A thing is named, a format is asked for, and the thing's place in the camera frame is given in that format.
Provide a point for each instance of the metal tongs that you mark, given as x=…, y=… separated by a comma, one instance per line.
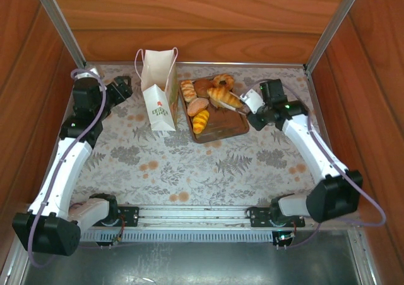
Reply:
x=229, y=105

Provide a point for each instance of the golden fake croissant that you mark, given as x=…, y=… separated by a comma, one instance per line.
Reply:
x=224, y=96

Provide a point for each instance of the brown rectangular tray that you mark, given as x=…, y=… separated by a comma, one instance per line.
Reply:
x=221, y=124

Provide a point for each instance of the white printed paper bag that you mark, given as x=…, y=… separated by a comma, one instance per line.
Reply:
x=158, y=111

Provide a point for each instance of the yellow striped fake bread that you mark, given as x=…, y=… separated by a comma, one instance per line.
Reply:
x=201, y=121

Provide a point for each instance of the pinkish oval fake bun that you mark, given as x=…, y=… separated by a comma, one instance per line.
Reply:
x=198, y=106

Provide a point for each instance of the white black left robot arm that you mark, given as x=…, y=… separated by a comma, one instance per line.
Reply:
x=69, y=171

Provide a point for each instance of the brown round fake bun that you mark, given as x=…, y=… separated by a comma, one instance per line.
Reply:
x=203, y=87

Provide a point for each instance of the striped braided fake bread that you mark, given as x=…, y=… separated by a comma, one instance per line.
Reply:
x=188, y=91

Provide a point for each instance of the floral tablecloth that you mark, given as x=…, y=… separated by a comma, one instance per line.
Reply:
x=189, y=171

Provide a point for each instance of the small circuit board green light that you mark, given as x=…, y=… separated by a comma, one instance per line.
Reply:
x=284, y=237

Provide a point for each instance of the grey metal sheet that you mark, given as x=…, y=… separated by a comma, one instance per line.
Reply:
x=189, y=266

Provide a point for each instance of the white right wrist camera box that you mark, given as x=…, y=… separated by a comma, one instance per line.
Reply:
x=254, y=100

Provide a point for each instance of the aluminium frame post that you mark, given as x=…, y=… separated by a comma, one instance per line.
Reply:
x=60, y=19
x=334, y=22

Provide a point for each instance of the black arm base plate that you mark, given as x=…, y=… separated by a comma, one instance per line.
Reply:
x=259, y=217
x=129, y=215

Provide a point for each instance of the aluminium mounting rail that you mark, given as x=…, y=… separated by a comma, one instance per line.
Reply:
x=192, y=214

